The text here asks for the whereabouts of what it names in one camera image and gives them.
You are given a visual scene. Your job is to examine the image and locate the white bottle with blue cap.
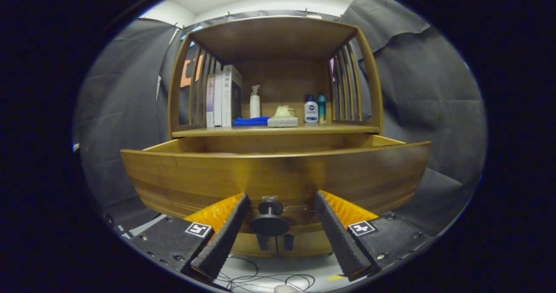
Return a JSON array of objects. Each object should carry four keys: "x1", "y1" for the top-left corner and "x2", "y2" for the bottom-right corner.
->
[{"x1": 304, "y1": 95, "x2": 319, "y2": 124}]

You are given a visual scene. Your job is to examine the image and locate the blue folded cloth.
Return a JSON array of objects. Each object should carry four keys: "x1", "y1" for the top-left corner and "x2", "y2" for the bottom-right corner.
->
[{"x1": 233, "y1": 116, "x2": 270, "y2": 126}]

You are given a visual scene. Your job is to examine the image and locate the grey and white book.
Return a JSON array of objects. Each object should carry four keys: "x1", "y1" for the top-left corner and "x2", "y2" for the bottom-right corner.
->
[{"x1": 221, "y1": 65, "x2": 242, "y2": 127}]

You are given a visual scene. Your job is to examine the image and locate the pale green grey scrubber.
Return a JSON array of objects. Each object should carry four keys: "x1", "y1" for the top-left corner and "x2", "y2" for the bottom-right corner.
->
[{"x1": 267, "y1": 105, "x2": 299, "y2": 128}]

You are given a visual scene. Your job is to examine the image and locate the lilac book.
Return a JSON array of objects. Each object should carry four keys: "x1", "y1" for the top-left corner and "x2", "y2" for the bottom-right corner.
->
[{"x1": 205, "y1": 74, "x2": 215, "y2": 128}]

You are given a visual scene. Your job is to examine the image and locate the black floor cables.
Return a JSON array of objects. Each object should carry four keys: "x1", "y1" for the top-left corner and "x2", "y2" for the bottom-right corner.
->
[{"x1": 215, "y1": 254, "x2": 315, "y2": 293}]

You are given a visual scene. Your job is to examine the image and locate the wooden cabinet door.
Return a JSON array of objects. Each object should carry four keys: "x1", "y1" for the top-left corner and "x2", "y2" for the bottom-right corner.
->
[
  {"x1": 232, "y1": 232, "x2": 278, "y2": 257},
  {"x1": 277, "y1": 234, "x2": 335, "y2": 257}
]

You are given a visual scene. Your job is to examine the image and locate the wooden countertop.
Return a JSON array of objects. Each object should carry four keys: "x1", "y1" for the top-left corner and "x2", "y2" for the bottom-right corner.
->
[{"x1": 172, "y1": 123, "x2": 381, "y2": 138}]

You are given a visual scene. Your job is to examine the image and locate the black backdrop cloth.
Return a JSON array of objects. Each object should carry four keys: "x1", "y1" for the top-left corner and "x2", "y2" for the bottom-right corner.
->
[{"x1": 74, "y1": 0, "x2": 485, "y2": 237}]

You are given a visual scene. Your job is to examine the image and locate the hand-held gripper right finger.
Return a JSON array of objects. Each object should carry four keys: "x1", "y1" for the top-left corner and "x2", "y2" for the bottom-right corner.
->
[{"x1": 314, "y1": 190, "x2": 430, "y2": 282}]

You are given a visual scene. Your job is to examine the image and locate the wooden drawer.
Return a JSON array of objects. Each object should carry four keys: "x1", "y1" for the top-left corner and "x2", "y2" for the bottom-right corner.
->
[{"x1": 120, "y1": 135, "x2": 432, "y2": 235}]

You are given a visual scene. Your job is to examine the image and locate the white pump bottle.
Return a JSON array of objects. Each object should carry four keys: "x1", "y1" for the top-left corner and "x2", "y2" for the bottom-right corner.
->
[{"x1": 249, "y1": 85, "x2": 261, "y2": 119}]

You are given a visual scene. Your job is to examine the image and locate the wooden cabinet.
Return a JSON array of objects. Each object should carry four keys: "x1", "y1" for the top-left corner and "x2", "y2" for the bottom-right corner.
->
[{"x1": 167, "y1": 15, "x2": 384, "y2": 259}]

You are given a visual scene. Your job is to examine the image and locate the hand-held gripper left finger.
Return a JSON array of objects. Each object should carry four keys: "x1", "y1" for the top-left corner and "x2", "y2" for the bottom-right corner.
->
[{"x1": 128, "y1": 193, "x2": 250, "y2": 281}]

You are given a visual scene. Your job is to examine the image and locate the black drawer knob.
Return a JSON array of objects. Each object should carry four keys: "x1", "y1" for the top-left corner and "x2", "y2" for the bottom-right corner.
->
[{"x1": 250, "y1": 199, "x2": 290, "y2": 237}]

